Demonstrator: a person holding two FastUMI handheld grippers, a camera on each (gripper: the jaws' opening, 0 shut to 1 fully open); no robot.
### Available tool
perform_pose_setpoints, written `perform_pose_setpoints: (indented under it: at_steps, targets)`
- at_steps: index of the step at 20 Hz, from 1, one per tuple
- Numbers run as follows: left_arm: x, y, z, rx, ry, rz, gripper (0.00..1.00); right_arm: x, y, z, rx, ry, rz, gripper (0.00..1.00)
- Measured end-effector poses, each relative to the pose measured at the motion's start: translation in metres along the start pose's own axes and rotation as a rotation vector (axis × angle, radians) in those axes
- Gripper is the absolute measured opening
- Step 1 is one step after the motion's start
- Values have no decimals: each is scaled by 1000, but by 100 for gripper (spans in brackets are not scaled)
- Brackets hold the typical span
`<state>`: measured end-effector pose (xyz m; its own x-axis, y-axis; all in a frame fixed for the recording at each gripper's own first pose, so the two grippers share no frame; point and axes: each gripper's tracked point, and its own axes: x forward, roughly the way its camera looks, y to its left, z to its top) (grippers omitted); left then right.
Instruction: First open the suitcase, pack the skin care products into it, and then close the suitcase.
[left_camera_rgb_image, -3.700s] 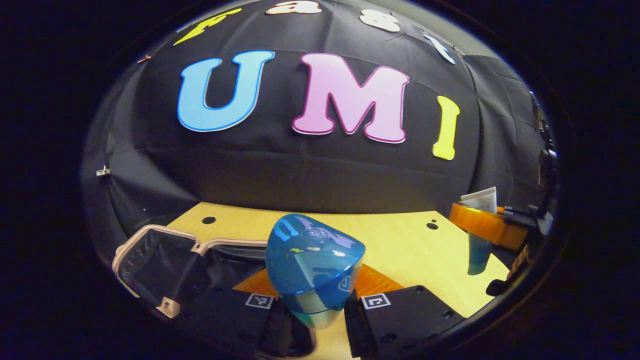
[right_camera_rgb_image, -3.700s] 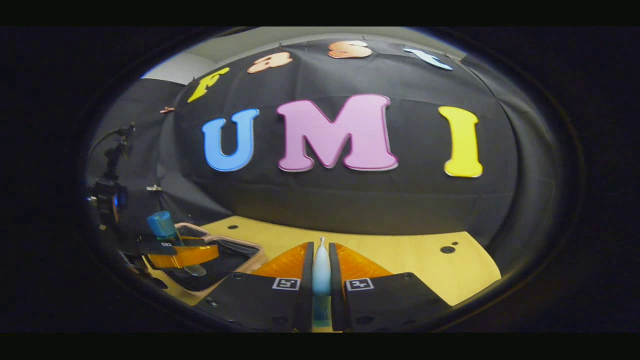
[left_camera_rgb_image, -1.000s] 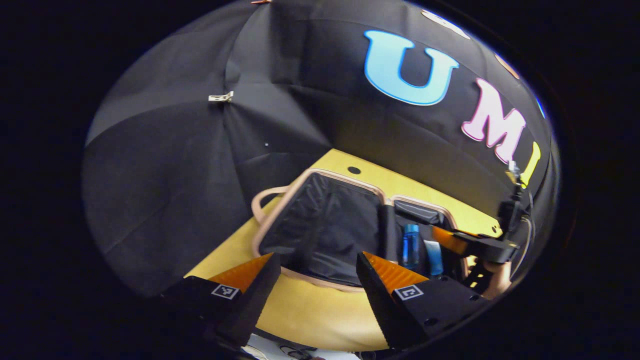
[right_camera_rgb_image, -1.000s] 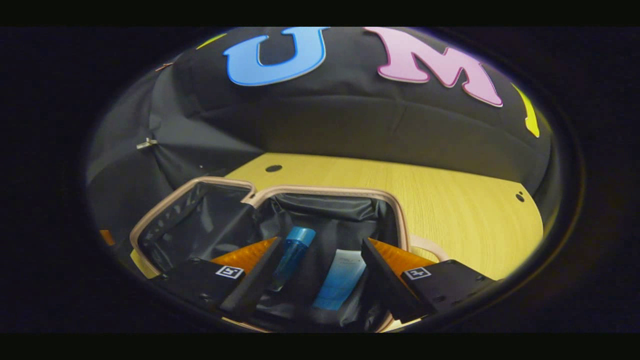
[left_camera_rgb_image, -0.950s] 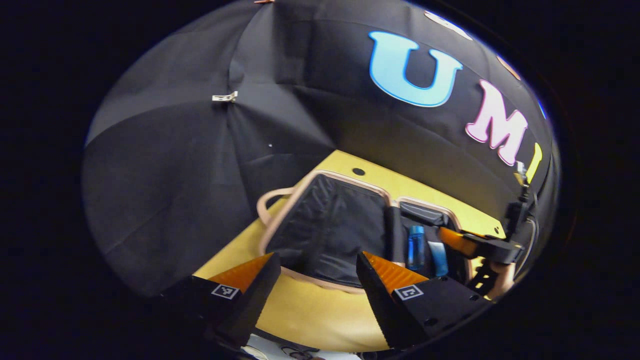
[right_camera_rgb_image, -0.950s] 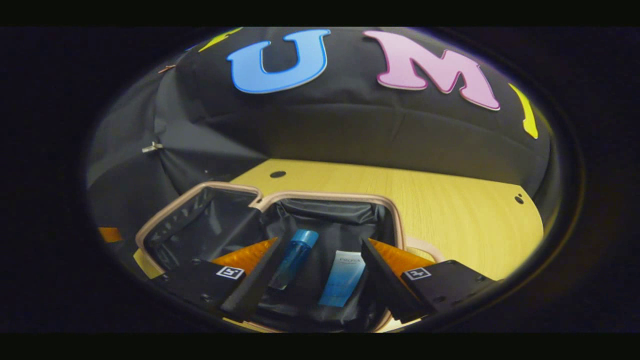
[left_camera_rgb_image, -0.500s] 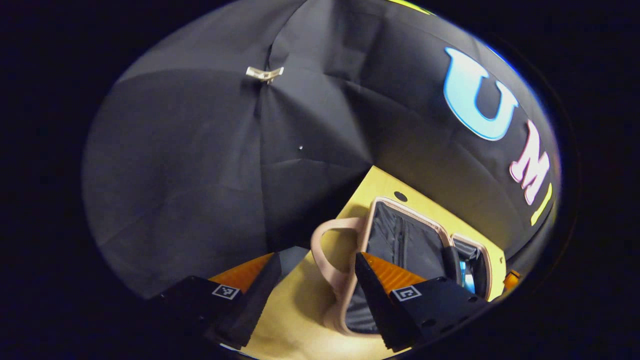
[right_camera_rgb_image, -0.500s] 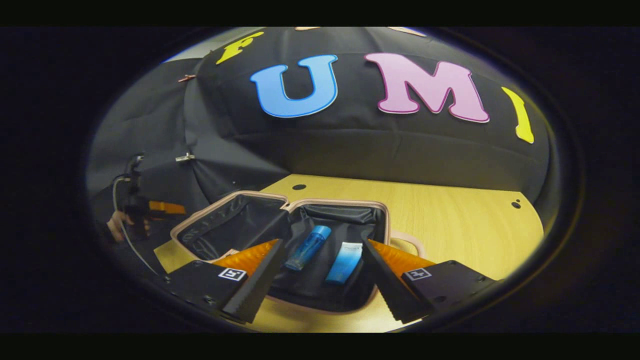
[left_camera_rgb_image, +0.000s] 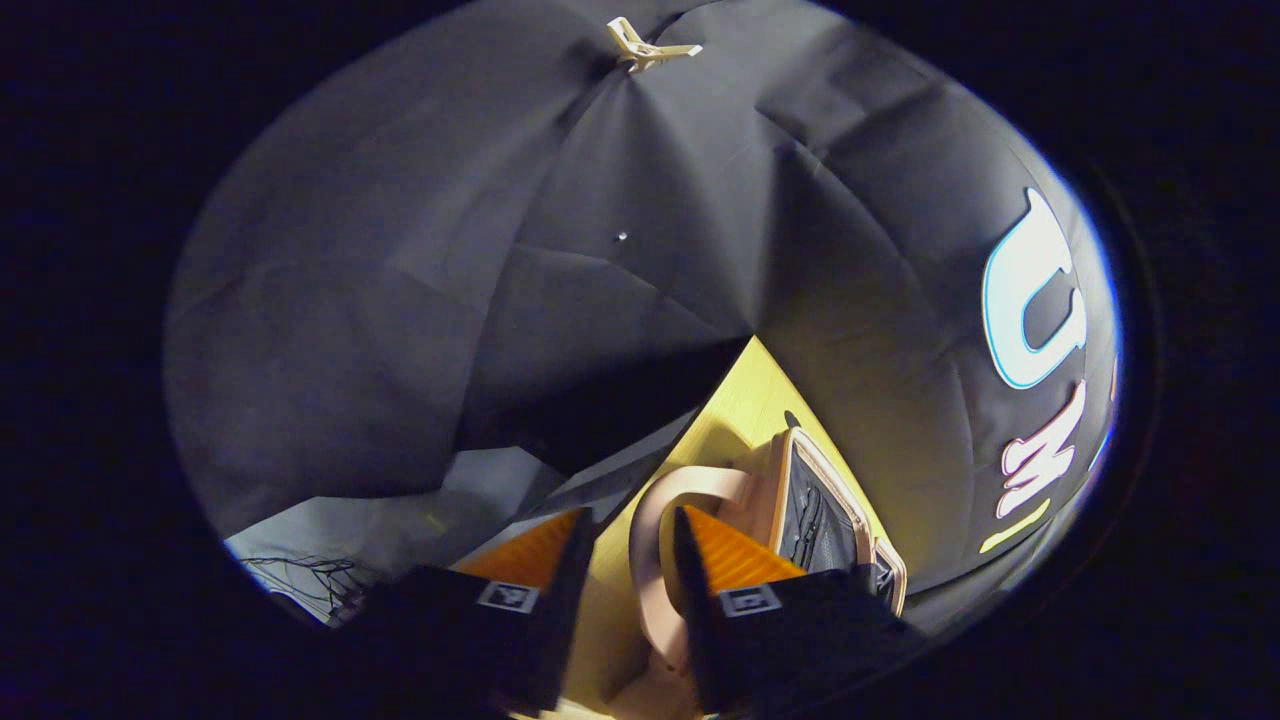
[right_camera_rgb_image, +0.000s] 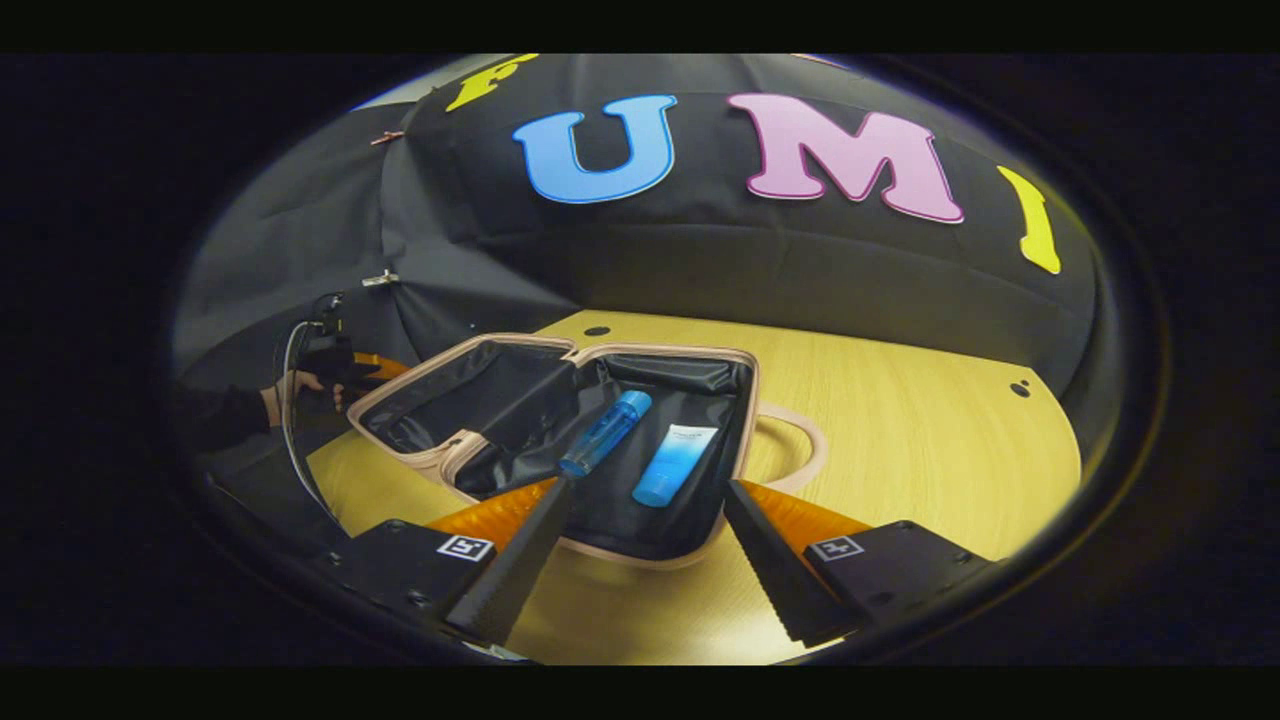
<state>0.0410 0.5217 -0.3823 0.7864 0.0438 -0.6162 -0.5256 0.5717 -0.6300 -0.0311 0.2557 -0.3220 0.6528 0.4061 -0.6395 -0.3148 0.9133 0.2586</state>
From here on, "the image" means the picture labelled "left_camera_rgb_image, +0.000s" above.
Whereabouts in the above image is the tangle of black cables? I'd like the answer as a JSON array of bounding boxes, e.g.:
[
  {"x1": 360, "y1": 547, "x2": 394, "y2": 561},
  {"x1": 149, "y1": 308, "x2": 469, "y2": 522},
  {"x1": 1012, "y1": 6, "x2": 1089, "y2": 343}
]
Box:
[{"x1": 240, "y1": 553, "x2": 366, "y2": 617}]

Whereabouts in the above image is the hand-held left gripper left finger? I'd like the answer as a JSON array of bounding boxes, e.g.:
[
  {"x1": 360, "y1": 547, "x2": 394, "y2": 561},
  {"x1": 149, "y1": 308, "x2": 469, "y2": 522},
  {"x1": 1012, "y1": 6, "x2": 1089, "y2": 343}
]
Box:
[{"x1": 345, "y1": 506, "x2": 599, "y2": 716}]

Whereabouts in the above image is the black backdrop cloth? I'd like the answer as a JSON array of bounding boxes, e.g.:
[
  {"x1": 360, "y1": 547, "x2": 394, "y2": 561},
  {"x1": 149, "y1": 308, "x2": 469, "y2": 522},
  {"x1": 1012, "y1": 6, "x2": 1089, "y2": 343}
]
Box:
[{"x1": 163, "y1": 0, "x2": 1123, "y2": 641}]

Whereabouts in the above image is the beige plastic clip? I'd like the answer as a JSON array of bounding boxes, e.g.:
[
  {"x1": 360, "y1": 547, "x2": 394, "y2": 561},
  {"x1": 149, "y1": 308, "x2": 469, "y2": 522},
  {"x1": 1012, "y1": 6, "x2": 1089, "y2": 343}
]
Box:
[{"x1": 607, "y1": 16, "x2": 704, "y2": 74}]

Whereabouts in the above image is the pink quilted suitcase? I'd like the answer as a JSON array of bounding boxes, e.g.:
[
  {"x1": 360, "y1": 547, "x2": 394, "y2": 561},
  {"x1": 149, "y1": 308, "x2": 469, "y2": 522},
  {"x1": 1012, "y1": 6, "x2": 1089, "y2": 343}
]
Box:
[{"x1": 605, "y1": 427, "x2": 909, "y2": 720}]

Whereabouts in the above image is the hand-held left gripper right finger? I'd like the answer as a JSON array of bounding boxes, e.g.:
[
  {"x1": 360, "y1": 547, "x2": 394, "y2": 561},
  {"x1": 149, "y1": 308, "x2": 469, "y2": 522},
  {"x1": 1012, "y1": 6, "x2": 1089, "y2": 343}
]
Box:
[{"x1": 672, "y1": 504, "x2": 926, "y2": 715}]

